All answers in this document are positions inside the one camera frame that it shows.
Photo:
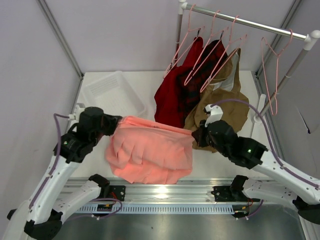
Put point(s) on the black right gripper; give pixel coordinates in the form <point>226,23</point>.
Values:
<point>199,136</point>

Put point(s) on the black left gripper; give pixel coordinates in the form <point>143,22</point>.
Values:
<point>114,123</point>

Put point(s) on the pink pleated skirt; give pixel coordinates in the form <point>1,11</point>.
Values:
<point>148,152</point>

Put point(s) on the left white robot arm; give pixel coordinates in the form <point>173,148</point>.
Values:
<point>42,216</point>

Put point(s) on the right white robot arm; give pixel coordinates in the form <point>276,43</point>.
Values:
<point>291,187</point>

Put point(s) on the red black plaid skirt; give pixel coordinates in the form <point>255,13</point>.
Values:
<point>209,61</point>

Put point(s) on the pink hanger with red skirt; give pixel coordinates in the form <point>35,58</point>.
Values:
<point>183,44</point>

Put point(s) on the white perforated plastic basket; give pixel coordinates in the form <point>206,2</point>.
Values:
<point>112,93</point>

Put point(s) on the white metal clothes rack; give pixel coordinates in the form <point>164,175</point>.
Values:
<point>309,39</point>

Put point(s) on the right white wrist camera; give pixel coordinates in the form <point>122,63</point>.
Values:
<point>214,113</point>

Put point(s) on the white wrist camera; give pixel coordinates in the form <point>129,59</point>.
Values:
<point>79,108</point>
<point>214,113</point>

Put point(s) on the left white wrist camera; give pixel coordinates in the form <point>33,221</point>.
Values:
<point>79,108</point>

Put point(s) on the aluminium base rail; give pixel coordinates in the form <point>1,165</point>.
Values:
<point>199,191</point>

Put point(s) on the white slotted cable duct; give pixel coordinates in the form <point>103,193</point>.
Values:
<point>130,208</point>

